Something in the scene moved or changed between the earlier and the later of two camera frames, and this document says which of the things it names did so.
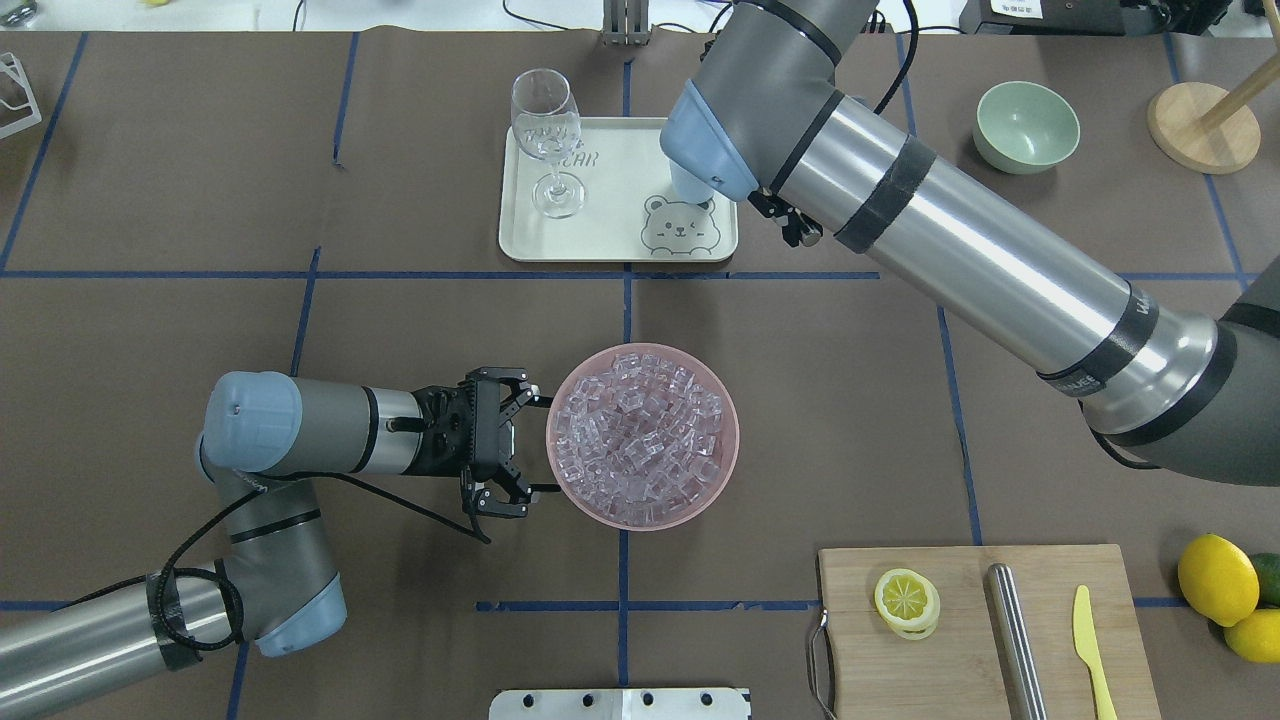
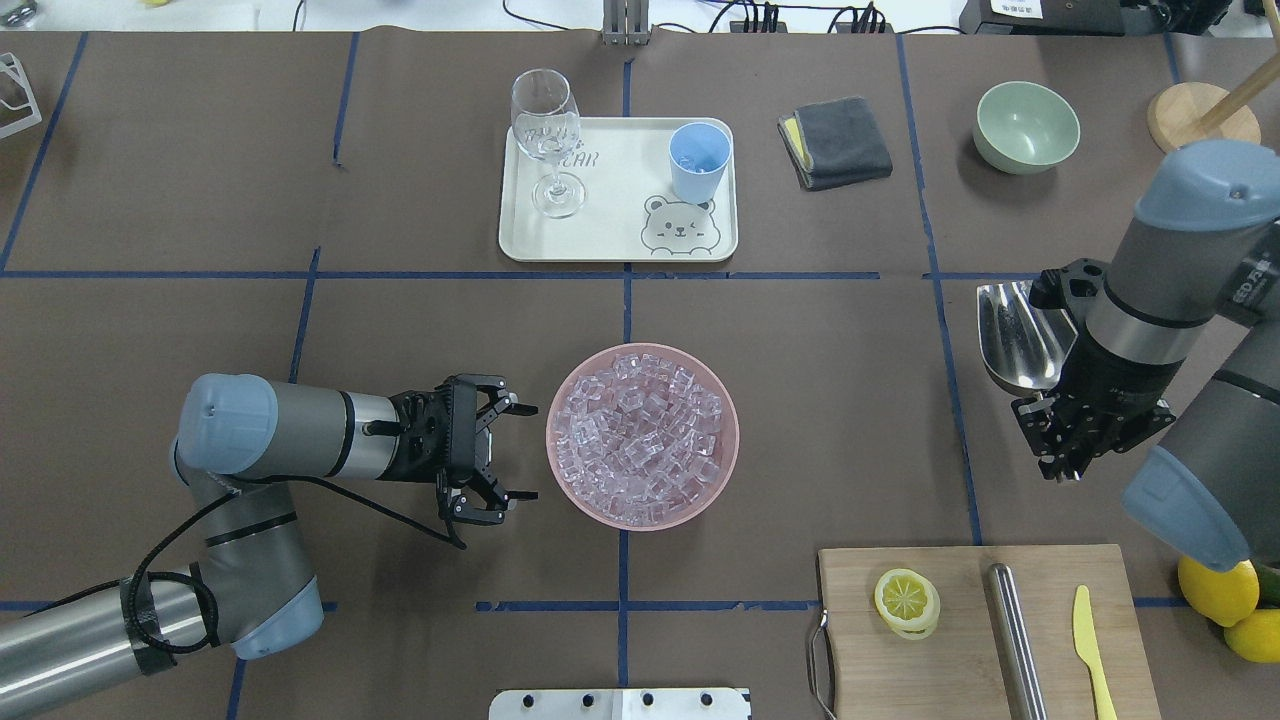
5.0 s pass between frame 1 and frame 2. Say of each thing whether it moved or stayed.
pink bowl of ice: stayed
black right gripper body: moved
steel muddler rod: stayed
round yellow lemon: stayed
